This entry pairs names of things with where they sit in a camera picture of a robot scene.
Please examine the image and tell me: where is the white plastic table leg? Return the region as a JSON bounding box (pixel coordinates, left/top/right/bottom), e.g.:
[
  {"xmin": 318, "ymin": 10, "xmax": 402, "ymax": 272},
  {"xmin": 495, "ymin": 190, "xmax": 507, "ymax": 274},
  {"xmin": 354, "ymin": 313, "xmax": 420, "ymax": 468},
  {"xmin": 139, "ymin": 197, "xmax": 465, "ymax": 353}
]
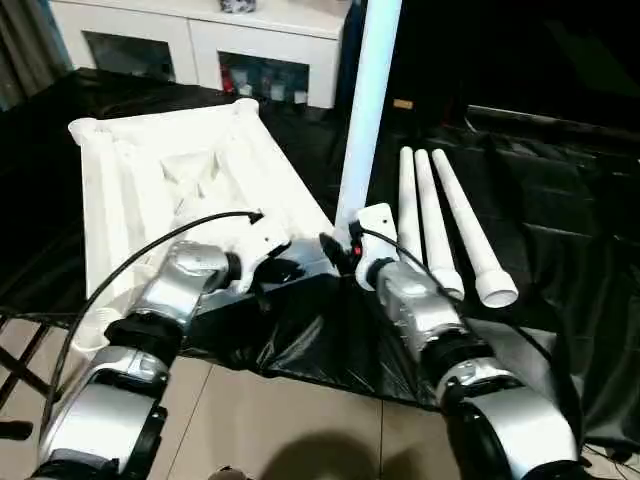
[
  {"xmin": 413, "ymin": 148, "xmax": 466, "ymax": 301},
  {"xmin": 398, "ymin": 146, "xmax": 426, "ymax": 269},
  {"xmin": 333, "ymin": 0, "xmax": 404, "ymax": 241},
  {"xmin": 430, "ymin": 148, "xmax": 519, "ymax": 308}
]

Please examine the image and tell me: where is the white plastic table top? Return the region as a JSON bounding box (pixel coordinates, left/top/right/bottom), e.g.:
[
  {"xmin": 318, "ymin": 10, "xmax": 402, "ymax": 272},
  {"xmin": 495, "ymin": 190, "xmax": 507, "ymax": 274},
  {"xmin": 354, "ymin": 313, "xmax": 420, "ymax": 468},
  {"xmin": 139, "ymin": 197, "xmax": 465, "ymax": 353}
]
[{"xmin": 67, "ymin": 98, "xmax": 346, "ymax": 359}]

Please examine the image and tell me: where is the black glossy mat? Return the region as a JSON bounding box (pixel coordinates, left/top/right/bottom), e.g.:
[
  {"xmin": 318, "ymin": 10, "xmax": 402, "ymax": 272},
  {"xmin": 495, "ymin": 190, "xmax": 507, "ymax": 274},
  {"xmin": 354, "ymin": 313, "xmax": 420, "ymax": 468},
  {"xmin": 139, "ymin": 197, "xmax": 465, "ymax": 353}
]
[{"xmin": 0, "ymin": 67, "xmax": 640, "ymax": 451}]

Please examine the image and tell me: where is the white sideboard with glass doors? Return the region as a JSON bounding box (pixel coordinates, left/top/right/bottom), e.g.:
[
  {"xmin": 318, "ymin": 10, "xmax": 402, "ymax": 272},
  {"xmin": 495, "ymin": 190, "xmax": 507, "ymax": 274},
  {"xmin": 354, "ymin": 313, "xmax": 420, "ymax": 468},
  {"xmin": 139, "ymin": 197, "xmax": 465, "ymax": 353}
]
[{"xmin": 49, "ymin": 0, "xmax": 351, "ymax": 109}]

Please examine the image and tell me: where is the black folding stand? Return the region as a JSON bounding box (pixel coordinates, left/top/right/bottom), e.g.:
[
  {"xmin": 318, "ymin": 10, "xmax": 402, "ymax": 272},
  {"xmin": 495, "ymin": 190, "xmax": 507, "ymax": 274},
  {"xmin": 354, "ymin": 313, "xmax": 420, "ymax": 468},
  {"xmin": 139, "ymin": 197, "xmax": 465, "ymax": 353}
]
[{"xmin": 0, "ymin": 309, "xmax": 69, "ymax": 441}]

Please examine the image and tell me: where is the grey curtain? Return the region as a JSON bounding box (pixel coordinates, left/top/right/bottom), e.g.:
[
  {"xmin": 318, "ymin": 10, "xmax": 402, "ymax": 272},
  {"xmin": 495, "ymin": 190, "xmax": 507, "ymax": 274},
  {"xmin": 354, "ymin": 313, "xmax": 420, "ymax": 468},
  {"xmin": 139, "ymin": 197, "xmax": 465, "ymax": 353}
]
[{"xmin": 0, "ymin": 0, "xmax": 71, "ymax": 111}]

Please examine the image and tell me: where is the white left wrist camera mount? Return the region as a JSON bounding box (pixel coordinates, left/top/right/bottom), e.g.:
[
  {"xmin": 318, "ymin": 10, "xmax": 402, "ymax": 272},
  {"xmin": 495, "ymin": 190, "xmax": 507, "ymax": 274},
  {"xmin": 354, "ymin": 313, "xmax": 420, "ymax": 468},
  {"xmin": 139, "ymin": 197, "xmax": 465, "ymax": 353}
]
[{"xmin": 233, "ymin": 218, "xmax": 293, "ymax": 294}]

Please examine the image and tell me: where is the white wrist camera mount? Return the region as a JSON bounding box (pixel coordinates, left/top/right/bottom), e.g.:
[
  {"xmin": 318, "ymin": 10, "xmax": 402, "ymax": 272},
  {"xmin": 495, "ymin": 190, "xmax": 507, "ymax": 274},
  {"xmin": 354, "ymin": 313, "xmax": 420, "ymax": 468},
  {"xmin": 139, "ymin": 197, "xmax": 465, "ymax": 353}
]
[
  {"xmin": 353, "ymin": 203, "xmax": 399, "ymax": 292},
  {"xmin": 233, "ymin": 218, "xmax": 293, "ymax": 294}
]

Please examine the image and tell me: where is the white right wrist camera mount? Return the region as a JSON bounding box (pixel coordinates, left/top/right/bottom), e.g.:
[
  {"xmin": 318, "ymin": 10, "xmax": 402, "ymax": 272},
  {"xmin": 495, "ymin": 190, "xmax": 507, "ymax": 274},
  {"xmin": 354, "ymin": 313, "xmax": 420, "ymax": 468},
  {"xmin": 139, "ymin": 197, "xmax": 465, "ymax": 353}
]
[{"xmin": 353, "ymin": 203, "xmax": 399, "ymax": 292}]

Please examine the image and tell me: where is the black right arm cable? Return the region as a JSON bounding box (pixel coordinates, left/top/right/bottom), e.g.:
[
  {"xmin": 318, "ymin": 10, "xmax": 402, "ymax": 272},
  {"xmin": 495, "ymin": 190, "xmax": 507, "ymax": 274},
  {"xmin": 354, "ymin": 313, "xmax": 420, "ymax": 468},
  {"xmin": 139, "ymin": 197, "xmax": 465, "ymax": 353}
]
[{"xmin": 357, "ymin": 224, "xmax": 586, "ymax": 441}]

